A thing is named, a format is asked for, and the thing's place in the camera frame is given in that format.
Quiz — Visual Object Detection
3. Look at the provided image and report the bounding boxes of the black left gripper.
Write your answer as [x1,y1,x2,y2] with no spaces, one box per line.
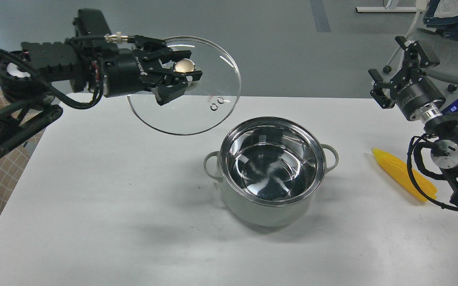
[104,36,202,106]

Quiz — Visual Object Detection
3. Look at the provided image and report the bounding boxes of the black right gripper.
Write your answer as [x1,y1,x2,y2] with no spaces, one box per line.
[369,36,446,121]

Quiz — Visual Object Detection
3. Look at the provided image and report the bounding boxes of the glass pot lid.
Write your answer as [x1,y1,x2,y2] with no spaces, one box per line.
[126,36,241,135]

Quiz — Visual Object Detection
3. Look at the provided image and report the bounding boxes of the yellow corn cob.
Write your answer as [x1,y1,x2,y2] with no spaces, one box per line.
[371,148,437,202]

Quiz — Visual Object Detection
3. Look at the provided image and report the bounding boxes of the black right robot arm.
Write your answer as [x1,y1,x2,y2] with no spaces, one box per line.
[368,36,458,212]

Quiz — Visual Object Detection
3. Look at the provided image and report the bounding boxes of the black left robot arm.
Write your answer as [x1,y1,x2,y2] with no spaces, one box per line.
[0,8,202,158]

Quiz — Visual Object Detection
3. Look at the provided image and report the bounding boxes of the grey steel cooking pot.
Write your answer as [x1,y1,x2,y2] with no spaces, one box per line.
[203,116,339,227]

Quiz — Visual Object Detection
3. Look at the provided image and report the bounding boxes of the grey office chair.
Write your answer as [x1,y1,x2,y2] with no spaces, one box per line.
[392,11,458,92]

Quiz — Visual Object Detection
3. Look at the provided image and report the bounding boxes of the blue denim jacket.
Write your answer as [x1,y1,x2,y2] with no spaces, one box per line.
[422,0,458,41]

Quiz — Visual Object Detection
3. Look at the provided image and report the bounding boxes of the white metal frame base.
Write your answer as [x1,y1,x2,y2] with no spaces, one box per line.
[355,0,430,13]

